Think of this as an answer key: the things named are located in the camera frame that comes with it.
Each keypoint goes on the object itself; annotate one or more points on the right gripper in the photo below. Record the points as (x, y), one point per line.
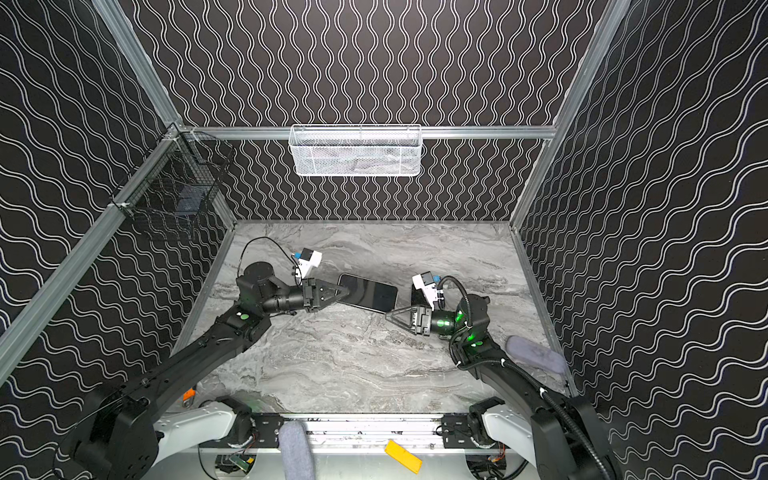
(424, 321)

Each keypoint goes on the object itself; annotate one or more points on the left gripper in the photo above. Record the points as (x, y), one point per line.
(309, 297)

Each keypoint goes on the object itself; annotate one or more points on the black phone case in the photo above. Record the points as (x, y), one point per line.
(367, 293)

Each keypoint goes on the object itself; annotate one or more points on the light blue phone case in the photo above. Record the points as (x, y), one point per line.
(417, 298)

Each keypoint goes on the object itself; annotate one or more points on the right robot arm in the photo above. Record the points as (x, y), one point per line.
(560, 436)

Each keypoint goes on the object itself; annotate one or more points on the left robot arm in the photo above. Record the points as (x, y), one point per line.
(116, 436)

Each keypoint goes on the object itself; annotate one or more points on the yellow tag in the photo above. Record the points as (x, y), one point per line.
(405, 458)

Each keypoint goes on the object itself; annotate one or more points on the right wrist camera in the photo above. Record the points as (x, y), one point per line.
(429, 284)

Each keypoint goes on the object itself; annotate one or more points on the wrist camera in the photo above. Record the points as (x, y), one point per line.
(429, 284)
(305, 262)

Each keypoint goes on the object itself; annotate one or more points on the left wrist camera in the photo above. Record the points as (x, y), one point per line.
(305, 262)

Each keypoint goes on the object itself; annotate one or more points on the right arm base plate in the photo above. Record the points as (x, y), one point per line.
(462, 432)

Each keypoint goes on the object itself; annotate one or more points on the aluminium front rail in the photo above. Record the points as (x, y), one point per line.
(331, 433)

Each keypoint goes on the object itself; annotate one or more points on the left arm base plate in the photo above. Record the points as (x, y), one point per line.
(250, 431)

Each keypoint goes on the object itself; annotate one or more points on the white wire basket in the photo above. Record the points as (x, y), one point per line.
(356, 150)

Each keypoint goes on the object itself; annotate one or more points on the black wire basket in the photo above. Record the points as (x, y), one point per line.
(175, 203)

